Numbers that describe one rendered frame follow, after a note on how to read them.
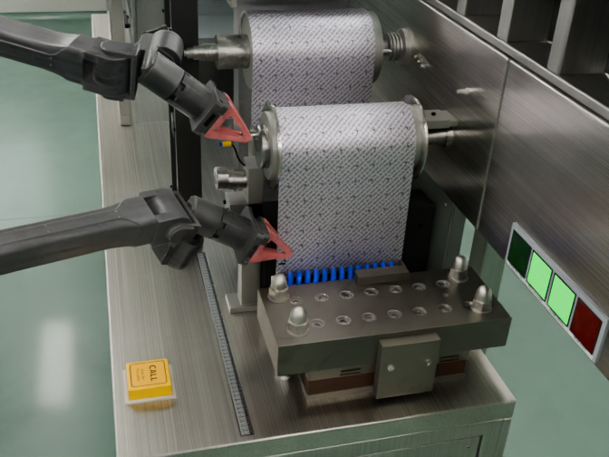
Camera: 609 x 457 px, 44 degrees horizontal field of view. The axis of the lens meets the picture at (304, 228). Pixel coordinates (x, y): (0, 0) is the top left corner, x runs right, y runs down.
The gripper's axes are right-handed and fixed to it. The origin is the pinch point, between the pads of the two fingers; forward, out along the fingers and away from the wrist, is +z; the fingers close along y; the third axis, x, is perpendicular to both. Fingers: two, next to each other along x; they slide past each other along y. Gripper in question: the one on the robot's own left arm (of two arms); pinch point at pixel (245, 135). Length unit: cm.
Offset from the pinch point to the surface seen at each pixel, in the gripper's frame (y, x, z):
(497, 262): -9, 7, 67
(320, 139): 5.3, 8.0, 8.4
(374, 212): 5.6, 3.5, 25.5
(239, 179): -1.8, -7.5, 5.1
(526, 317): -102, -18, 179
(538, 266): 34, 17, 34
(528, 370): -72, -27, 168
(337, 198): 5.9, 1.8, 17.8
